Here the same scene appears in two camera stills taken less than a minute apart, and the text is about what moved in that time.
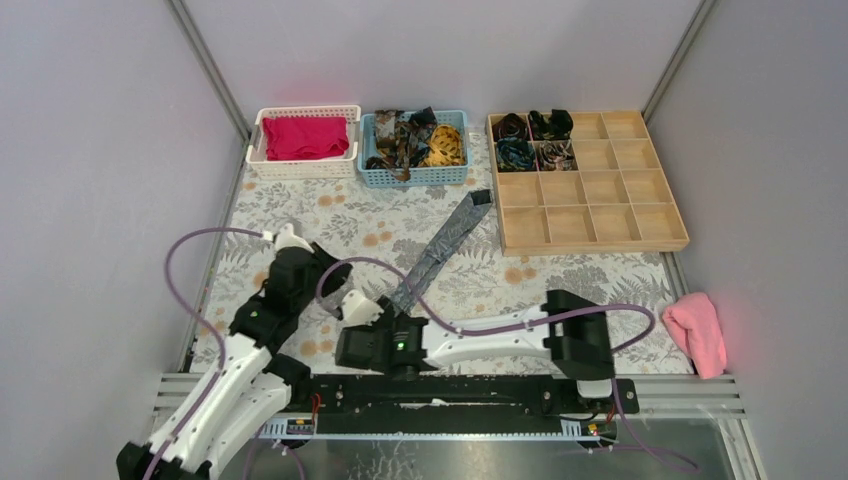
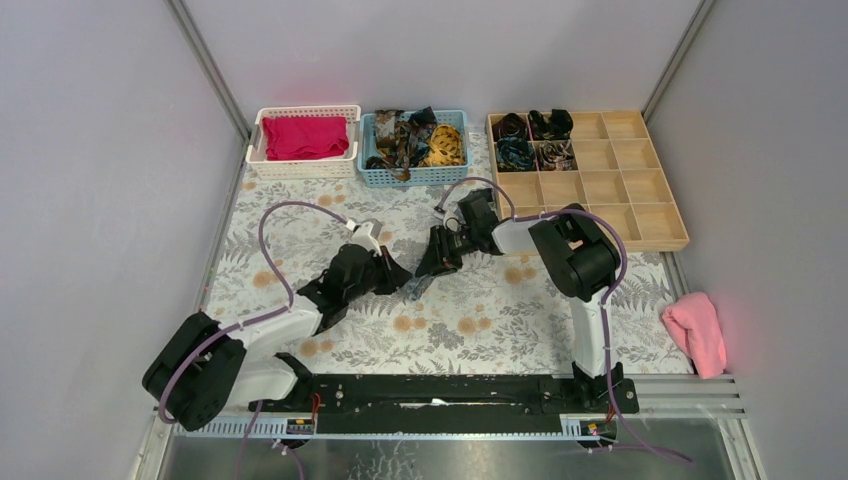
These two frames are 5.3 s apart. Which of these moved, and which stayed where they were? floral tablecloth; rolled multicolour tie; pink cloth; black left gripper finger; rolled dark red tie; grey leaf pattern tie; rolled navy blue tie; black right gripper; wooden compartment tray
Moved: grey leaf pattern tie; black right gripper; black left gripper finger
Stayed: rolled dark red tie; floral tablecloth; rolled multicolour tie; pink cloth; rolled navy blue tie; wooden compartment tray
